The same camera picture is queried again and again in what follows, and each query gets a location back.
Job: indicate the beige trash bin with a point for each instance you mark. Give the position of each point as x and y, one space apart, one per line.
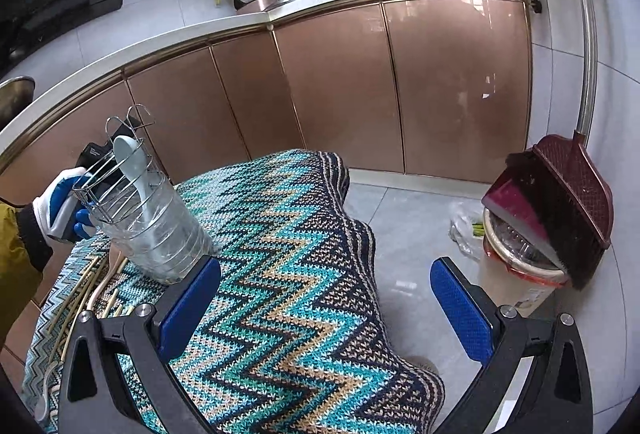
515 284

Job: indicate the person's left forearm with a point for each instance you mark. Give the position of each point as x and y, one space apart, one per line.
15 254

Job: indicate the bunch of bamboo chopsticks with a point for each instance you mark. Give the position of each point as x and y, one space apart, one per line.
75 286

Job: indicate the person's left hand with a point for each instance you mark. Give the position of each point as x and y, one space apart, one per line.
55 204

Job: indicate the white kitchen countertop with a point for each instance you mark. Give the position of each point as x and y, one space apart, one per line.
150 38

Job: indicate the light blue spoon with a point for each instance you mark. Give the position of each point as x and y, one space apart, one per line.
127 153

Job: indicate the white spoon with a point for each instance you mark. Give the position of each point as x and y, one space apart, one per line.
42 394

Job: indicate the plastic bag with vegetables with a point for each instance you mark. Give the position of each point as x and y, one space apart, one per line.
465 236

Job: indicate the beige rice spoon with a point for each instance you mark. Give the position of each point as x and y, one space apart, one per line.
100 286

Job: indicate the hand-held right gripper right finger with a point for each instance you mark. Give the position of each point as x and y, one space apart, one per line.
460 314

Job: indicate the maroon dustpan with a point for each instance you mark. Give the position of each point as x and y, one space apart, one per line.
575 184

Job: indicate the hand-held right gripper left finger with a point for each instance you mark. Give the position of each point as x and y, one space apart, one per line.
192 309

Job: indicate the zigzag knitted blanket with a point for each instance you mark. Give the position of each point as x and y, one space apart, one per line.
280 264

